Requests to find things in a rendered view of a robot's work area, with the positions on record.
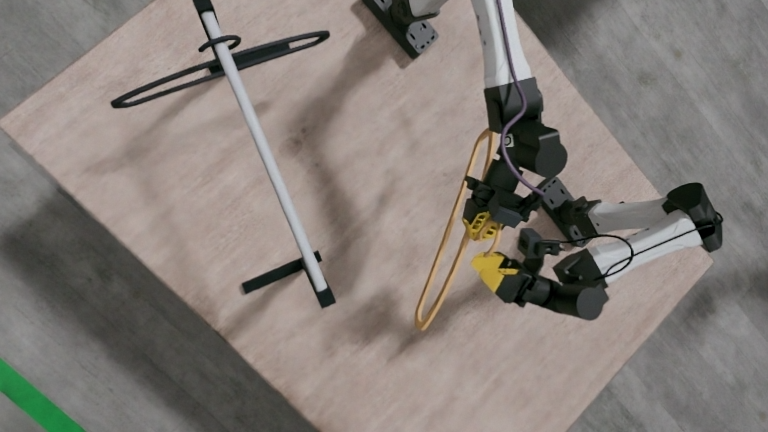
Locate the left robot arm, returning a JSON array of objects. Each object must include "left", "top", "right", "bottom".
[{"left": 517, "top": 176, "right": 722, "bottom": 321}]

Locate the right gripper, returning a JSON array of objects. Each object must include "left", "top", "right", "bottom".
[{"left": 462, "top": 158, "right": 520, "bottom": 241}]

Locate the black wire hanger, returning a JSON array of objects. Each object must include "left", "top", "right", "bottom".
[{"left": 110, "top": 30, "right": 330, "bottom": 109}]

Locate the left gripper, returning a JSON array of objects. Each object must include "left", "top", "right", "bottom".
[{"left": 470, "top": 252, "right": 549, "bottom": 308}]

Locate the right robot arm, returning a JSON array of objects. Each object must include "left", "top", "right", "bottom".
[{"left": 372, "top": 0, "right": 568, "bottom": 229}]

